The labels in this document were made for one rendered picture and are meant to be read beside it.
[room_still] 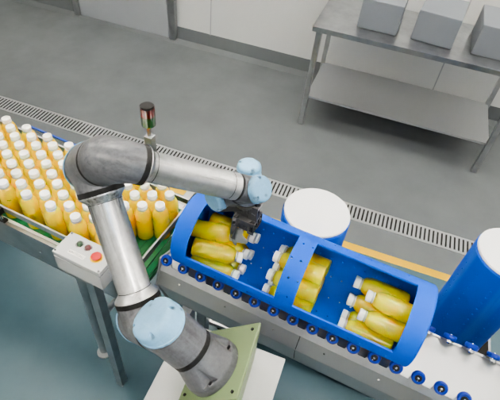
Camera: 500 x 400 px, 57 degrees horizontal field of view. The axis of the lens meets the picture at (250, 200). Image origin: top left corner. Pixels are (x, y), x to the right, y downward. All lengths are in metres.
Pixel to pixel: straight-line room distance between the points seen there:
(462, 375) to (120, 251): 1.23
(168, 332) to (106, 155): 0.41
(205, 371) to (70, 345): 1.71
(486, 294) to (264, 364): 1.06
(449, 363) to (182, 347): 1.04
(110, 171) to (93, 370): 1.77
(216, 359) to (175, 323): 0.14
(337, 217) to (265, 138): 2.10
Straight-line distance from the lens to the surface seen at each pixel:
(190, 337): 1.09
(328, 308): 1.74
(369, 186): 3.69
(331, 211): 1.93
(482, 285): 2.08
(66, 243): 1.73
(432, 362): 1.80
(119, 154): 1.03
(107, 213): 1.15
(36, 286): 3.03
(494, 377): 1.88
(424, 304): 1.52
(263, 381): 1.36
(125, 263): 1.17
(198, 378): 1.15
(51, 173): 2.02
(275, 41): 4.85
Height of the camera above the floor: 2.40
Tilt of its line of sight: 46 degrees down
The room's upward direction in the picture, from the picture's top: 7 degrees clockwise
